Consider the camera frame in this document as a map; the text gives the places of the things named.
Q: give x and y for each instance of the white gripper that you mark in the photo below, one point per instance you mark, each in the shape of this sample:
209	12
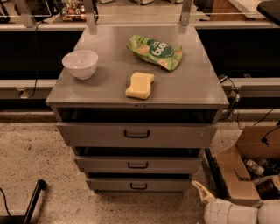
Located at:
217	210

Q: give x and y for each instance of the can inside cardboard box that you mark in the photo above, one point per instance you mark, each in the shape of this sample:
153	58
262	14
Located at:
254	167

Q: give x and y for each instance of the grey drawer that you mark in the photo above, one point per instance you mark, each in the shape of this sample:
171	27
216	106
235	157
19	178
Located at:
142	135
164	165
138	184

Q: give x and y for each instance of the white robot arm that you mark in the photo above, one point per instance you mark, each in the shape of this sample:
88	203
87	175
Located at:
268	213

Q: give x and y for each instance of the basket of colourful items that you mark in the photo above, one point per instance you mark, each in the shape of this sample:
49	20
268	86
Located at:
73	10

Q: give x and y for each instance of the cardboard box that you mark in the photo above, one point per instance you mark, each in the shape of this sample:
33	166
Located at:
255	142

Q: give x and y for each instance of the grey top drawer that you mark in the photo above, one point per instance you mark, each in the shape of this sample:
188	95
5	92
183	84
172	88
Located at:
142	135

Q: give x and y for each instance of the white bowl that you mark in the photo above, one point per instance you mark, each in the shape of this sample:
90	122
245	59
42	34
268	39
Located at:
81	64

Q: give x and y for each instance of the grey bottom drawer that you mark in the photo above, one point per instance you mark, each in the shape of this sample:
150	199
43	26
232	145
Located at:
138	184

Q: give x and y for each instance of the grey middle drawer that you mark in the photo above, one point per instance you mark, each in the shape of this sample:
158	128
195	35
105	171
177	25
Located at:
164	165

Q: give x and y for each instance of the yellow sponge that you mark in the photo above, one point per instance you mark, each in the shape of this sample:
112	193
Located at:
140	85

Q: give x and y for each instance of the grey metal drawer cabinet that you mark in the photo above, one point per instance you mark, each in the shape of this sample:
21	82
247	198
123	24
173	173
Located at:
189	95

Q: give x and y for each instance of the green chip bag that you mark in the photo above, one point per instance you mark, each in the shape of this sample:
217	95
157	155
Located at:
155	52

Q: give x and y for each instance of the black metal stand leg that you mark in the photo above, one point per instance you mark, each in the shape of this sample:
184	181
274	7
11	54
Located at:
27	217

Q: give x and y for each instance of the black bar beside cabinet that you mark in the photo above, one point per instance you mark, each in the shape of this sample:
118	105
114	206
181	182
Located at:
217	178

